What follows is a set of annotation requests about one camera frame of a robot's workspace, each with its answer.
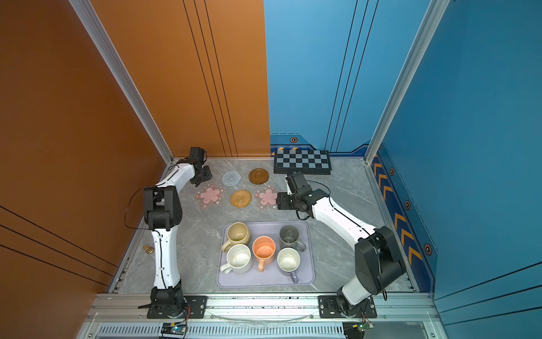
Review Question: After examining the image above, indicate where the black chessboard box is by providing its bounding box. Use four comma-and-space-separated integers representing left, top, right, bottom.
273, 148, 332, 175

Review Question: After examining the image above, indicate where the beige yellow mug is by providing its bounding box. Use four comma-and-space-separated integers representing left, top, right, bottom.
221, 223, 251, 253

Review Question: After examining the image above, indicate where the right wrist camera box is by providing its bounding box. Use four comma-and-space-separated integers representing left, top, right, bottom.
285, 172, 313, 196

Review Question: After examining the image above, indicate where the pink flower silicone coaster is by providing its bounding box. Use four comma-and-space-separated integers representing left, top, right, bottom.
253, 185, 277, 210

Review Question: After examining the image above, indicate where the green circuit board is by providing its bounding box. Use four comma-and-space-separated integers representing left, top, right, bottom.
342, 321, 374, 339
159, 322, 188, 338

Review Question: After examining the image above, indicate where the small brass object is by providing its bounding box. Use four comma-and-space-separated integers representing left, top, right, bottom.
143, 245, 155, 254

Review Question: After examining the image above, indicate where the orange mug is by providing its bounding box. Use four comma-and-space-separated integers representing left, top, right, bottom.
252, 236, 276, 272

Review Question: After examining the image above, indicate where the brown wooden round coaster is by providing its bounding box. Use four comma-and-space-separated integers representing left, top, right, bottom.
248, 168, 270, 185

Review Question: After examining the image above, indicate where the white cream mug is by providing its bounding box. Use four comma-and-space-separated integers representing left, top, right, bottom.
220, 244, 253, 274

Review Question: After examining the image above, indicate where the blue woven round coaster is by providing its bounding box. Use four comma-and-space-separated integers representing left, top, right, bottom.
222, 171, 241, 187

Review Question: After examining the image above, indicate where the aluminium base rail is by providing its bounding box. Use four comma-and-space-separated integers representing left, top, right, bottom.
77, 292, 447, 338

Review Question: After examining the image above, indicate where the lilac mug cream inside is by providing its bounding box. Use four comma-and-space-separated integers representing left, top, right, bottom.
277, 248, 301, 284

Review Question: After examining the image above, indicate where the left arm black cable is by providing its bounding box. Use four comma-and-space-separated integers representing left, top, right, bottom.
123, 186, 153, 231

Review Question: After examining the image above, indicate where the lilac plastic tray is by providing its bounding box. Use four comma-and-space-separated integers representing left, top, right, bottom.
217, 221, 316, 288

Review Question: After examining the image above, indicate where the left green circuit board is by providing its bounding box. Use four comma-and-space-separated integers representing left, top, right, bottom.
159, 322, 188, 338

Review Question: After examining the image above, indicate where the speckled grey mug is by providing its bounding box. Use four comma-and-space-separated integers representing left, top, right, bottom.
279, 225, 307, 252

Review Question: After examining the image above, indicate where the woven rattan round coaster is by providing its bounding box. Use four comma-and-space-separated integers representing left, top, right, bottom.
230, 190, 252, 208

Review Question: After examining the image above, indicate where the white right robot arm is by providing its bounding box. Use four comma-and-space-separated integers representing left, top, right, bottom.
277, 189, 407, 317

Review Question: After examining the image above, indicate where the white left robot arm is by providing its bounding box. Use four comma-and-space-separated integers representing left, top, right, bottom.
143, 157, 212, 319

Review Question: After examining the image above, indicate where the right green circuit board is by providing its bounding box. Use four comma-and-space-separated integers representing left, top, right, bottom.
342, 321, 374, 339

